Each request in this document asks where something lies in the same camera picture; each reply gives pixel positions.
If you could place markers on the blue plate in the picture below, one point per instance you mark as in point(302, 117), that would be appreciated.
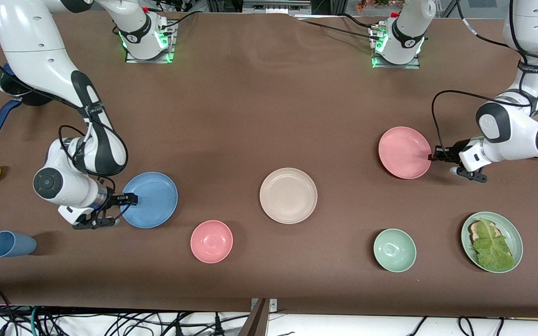
point(154, 200)

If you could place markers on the pink plate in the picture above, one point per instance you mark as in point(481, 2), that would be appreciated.
point(404, 151)

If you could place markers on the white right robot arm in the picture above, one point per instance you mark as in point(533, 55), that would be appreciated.
point(40, 56)

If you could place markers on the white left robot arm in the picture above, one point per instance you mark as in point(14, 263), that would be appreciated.
point(512, 135)

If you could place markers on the toasted bread slice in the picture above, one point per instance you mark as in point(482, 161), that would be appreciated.
point(474, 228)

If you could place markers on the blue cup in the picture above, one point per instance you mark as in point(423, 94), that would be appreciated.
point(10, 244)

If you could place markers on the mint green plate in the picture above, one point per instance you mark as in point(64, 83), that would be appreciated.
point(514, 235)

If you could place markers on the pink bowl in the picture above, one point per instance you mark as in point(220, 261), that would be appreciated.
point(211, 241)

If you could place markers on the green lettuce leaf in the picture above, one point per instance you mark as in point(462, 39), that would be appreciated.
point(493, 252)

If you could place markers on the mint green bowl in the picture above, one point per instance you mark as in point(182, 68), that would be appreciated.
point(394, 250)

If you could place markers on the glass lid blue knob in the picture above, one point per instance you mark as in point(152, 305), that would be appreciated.
point(6, 81)

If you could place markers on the beige plate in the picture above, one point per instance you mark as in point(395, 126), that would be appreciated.
point(287, 196)

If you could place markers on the orange red background item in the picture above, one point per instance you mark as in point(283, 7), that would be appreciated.
point(371, 4)

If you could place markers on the dark slanted bar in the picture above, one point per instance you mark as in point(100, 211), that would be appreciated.
point(256, 322)

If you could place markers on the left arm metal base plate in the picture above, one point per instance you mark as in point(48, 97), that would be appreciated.
point(397, 66)

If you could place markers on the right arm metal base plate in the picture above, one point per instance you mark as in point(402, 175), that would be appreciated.
point(150, 60)

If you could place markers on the silver metal bracket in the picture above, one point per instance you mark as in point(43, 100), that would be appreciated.
point(273, 304)

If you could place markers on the aluminium frame beam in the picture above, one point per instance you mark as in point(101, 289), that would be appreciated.
point(276, 5)

